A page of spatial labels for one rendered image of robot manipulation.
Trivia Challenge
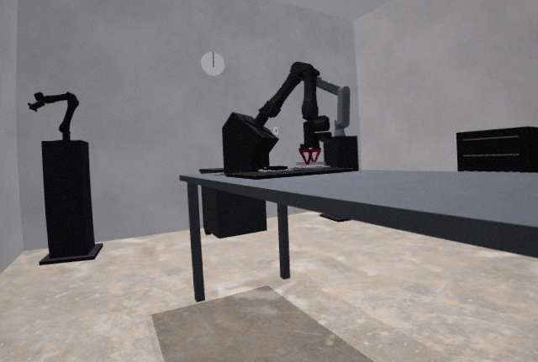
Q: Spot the white rectangular frame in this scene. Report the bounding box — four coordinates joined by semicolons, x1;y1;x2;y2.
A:
258;169;293;174

